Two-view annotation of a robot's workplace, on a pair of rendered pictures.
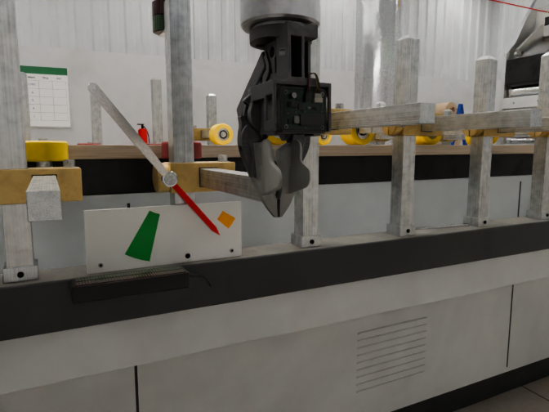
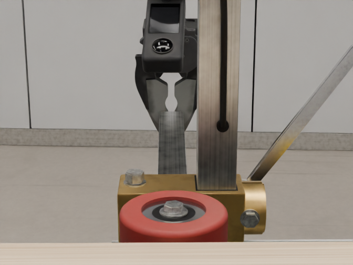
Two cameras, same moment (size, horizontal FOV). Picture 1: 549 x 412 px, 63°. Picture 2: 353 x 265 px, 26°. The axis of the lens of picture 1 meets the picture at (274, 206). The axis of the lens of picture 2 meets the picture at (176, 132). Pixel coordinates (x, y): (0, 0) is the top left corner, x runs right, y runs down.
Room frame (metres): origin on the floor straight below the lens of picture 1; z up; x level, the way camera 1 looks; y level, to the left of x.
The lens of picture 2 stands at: (1.38, 0.42, 1.13)
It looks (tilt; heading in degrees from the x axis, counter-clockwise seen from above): 18 degrees down; 206
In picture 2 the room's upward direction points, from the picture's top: straight up
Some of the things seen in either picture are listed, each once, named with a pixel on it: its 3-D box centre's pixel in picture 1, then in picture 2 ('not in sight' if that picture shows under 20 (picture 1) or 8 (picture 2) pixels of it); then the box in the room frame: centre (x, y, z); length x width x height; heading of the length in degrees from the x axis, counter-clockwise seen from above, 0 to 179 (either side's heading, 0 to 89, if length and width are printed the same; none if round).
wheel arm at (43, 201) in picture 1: (45, 189); not in sight; (0.62, 0.32, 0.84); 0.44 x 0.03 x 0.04; 27
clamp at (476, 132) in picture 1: (488, 126); not in sight; (1.12, -0.53, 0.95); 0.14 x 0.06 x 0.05; 117
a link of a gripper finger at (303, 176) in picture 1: (295, 178); (159, 104); (0.53, -0.02, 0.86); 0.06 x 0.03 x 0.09; 26
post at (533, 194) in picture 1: (544, 144); not in sight; (1.22, -0.73, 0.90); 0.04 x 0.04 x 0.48; 27
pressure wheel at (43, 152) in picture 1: (45, 171); not in sight; (0.80, 0.41, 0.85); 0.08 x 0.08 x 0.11
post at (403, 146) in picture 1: (403, 149); not in sight; (0.99, -0.29, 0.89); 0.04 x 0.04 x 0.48; 27
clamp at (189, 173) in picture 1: (194, 176); (191, 209); (0.78, 0.14, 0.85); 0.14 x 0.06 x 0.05; 117
